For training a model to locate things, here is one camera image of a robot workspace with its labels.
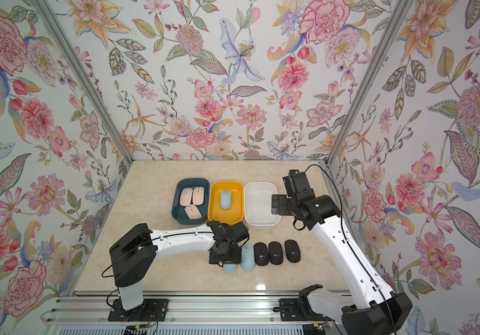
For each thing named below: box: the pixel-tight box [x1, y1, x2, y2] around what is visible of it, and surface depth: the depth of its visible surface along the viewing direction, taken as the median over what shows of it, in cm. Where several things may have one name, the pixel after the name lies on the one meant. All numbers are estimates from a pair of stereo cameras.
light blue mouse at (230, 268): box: [223, 263, 238, 274], surface depth 84 cm
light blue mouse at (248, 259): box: [240, 243, 257, 273], surface depth 85 cm
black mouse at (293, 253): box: [284, 239, 302, 264], surface depth 87 cm
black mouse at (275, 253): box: [267, 241, 284, 266], surface depth 87 cm
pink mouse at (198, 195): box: [192, 186, 206, 206], surface depth 106 cm
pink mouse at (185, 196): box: [179, 187, 194, 207], surface depth 106 cm
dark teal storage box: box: [171, 177, 210, 225], surface depth 100 cm
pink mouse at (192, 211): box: [184, 203, 203, 220], surface depth 100 cm
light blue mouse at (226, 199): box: [220, 189, 233, 211], surface depth 103 cm
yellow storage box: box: [207, 180, 244, 225], surface depth 103 cm
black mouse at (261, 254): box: [253, 242, 269, 266], surface depth 86 cm
